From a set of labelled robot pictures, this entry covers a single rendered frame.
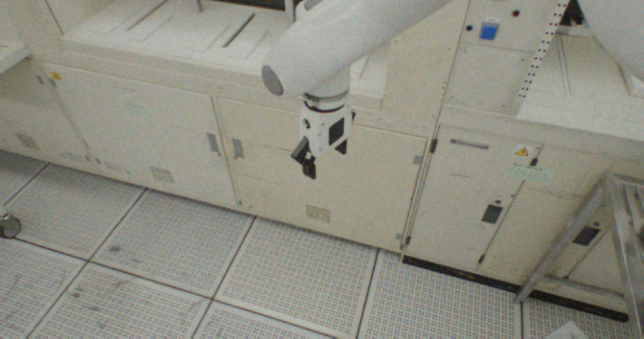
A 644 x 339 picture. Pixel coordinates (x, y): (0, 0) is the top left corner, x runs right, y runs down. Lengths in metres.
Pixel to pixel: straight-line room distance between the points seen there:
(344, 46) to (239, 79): 0.89
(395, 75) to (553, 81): 0.50
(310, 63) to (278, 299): 1.35
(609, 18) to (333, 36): 0.28
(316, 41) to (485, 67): 0.70
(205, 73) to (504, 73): 0.91
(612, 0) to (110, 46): 1.49
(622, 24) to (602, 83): 1.16
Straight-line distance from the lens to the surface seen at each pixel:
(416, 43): 1.12
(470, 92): 1.20
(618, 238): 1.22
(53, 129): 2.24
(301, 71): 0.54
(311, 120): 0.69
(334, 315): 1.73
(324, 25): 0.52
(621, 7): 0.35
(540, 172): 1.38
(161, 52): 1.54
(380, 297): 1.78
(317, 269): 1.82
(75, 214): 2.31
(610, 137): 1.31
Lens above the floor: 1.59
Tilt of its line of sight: 46 degrees down
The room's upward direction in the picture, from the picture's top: straight up
